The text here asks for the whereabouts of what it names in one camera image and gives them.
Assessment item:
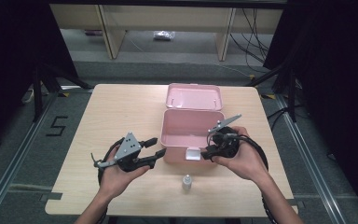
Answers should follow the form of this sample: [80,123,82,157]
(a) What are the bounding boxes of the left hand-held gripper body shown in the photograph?
[91,132,152,173]

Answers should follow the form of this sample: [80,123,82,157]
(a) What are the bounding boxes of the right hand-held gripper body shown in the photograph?
[205,113,243,160]

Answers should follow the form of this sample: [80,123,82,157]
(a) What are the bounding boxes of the pink storage box with lid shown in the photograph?
[159,82,227,165]

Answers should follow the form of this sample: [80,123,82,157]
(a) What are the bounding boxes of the small white bottle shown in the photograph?
[181,174,193,191]

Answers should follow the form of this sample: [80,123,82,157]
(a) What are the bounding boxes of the person's right hand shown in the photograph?
[211,125,270,185]

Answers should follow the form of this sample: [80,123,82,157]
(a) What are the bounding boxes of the person's left hand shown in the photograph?
[98,145,153,200]

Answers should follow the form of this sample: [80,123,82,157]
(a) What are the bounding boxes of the black metal stand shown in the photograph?
[31,62,92,123]
[245,59,300,123]

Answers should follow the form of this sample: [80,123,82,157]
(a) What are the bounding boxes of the clear plastic bag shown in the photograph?
[153,30,176,41]

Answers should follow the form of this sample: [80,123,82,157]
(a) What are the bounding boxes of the beige wooden desk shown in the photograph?
[49,3,285,62]

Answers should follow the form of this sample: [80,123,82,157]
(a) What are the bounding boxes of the black curtain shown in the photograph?
[0,0,79,155]
[263,0,358,216]

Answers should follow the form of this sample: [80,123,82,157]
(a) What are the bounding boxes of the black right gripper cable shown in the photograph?
[239,133,278,224]

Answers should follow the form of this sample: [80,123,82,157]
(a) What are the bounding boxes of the aluminium floor rail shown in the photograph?
[0,92,60,220]
[274,94,347,224]

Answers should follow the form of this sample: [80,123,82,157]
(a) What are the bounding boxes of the black floor cables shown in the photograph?
[228,8,270,67]

